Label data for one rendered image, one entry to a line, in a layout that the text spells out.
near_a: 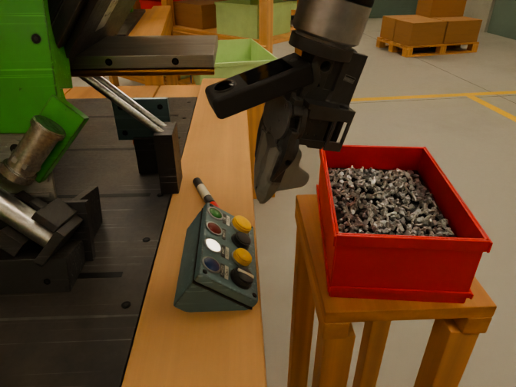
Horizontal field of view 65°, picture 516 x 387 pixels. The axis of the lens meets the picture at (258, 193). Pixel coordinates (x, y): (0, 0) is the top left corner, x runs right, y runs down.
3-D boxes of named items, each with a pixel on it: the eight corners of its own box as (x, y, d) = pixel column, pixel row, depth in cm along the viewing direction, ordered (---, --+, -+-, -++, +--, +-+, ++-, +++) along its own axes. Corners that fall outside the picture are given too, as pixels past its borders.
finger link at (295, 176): (300, 216, 53) (324, 153, 49) (259, 215, 51) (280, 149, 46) (292, 203, 55) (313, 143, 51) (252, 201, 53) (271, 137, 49)
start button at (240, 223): (248, 225, 58) (253, 219, 57) (248, 237, 55) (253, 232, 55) (230, 216, 57) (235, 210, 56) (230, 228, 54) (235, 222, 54)
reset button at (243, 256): (247, 257, 52) (253, 251, 51) (248, 269, 50) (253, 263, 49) (232, 249, 51) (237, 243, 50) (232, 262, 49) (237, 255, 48)
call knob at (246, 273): (249, 276, 49) (255, 269, 48) (249, 291, 46) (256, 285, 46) (231, 267, 48) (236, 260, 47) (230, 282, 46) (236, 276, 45)
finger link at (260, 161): (292, 203, 55) (313, 143, 51) (252, 201, 53) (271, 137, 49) (283, 191, 58) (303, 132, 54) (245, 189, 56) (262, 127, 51)
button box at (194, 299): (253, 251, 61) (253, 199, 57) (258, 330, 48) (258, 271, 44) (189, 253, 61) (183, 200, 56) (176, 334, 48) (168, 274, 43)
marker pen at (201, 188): (192, 185, 72) (191, 177, 71) (201, 183, 72) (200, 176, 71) (216, 224, 61) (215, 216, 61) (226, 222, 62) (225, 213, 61)
